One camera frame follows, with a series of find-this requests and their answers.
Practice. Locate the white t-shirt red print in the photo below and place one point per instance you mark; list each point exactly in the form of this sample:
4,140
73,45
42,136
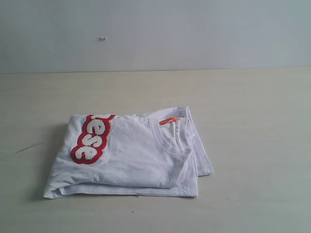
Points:
106,154

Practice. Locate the orange size tag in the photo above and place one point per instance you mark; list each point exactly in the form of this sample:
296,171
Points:
168,120

